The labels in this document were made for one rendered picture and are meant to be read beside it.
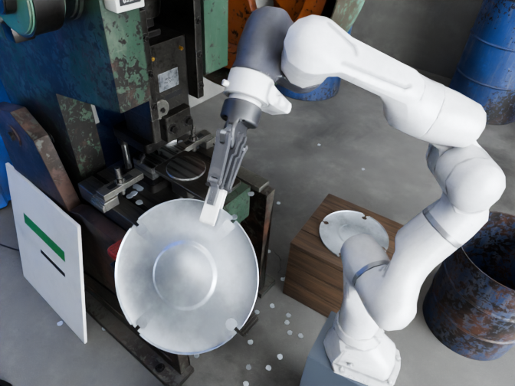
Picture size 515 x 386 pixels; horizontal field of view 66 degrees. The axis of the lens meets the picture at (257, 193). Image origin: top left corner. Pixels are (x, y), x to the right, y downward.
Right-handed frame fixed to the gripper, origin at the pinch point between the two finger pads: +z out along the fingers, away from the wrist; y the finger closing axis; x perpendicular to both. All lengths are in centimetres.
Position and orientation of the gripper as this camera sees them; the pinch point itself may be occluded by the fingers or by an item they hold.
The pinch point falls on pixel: (213, 206)
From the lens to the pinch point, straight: 75.2
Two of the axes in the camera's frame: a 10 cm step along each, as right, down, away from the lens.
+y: -2.2, -1.0, -9.7
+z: -2.9, 9.6, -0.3
